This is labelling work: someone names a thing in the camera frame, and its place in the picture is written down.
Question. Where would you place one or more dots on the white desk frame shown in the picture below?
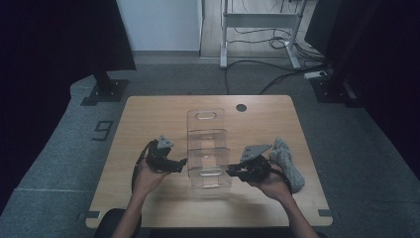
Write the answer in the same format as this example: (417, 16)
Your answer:
(261, 20)

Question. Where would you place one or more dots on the black stand with base plate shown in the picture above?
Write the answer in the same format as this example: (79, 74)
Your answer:
(107, 91)
(333, 91)

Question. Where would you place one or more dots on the dark curtain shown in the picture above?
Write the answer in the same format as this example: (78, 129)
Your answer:
(49, 49)
(379, 49)

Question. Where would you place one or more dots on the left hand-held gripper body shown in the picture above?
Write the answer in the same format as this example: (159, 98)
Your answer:
(158, 155)

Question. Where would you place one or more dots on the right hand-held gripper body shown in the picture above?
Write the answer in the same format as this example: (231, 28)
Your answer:
(256, 165)

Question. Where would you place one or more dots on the black tape floor mark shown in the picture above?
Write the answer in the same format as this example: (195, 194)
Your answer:
(105, 125)

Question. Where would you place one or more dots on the clear plastic organizer box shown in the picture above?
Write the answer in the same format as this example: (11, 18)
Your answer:
(206, 142)

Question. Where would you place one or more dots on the black round table grommet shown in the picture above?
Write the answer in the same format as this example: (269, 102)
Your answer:
(241, 107)

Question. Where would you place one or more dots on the person's left hand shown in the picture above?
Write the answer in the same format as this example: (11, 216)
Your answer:
(148, 181)

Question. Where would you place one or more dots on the grey fluffy cloth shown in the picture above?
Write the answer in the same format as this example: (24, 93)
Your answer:
(290, 168)

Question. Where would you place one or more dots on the person's right hand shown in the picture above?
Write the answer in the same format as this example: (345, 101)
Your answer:
(274, 188)

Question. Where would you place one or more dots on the white power strip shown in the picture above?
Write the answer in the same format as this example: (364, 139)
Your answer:
(315, 75)

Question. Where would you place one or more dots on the person's dark clothed leg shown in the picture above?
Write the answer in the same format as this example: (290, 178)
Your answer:
(107, 226)

